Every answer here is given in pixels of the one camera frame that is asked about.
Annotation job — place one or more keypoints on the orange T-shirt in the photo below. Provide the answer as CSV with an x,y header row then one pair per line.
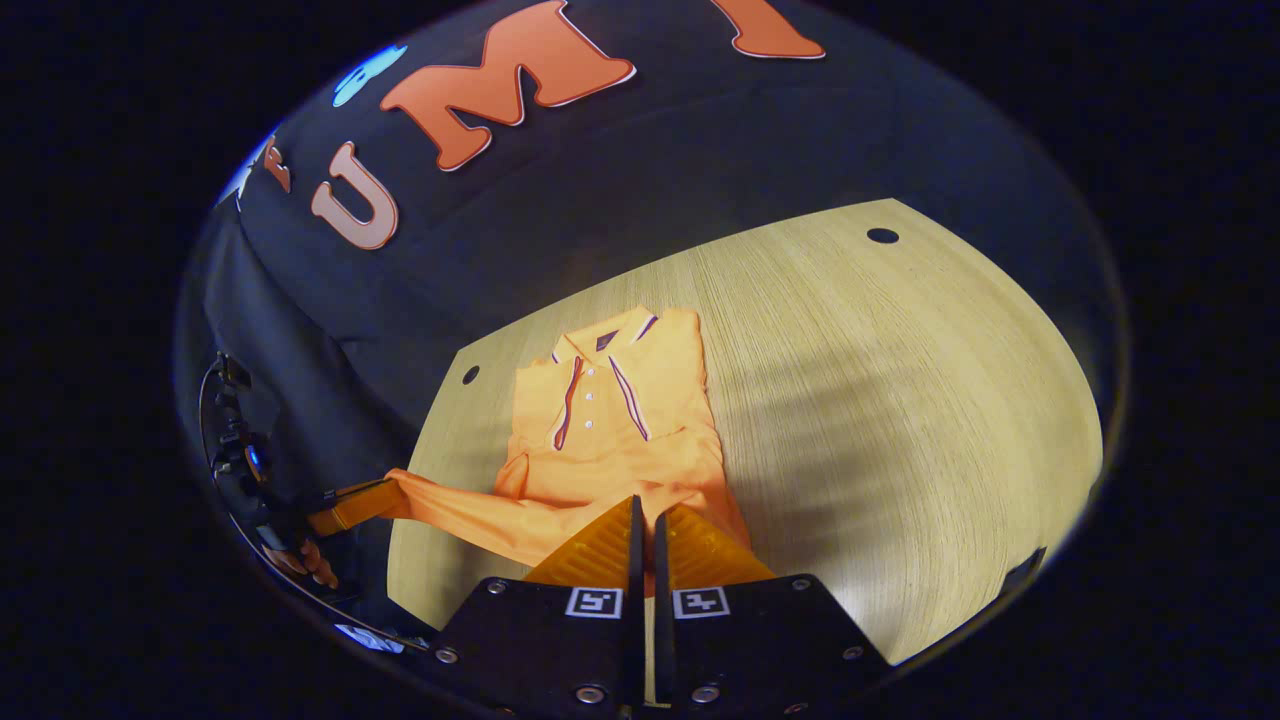
x,y
620,450

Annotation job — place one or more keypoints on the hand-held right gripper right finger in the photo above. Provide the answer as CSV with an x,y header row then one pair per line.
x,y
760,640

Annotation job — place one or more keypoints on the black backdrop cloth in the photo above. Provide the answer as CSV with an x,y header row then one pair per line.
x,y
650,180

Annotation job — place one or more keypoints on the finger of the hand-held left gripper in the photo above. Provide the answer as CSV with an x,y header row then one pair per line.
x,y
350,505

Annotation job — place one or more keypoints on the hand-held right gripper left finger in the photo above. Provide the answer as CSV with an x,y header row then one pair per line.
x,y
560,650

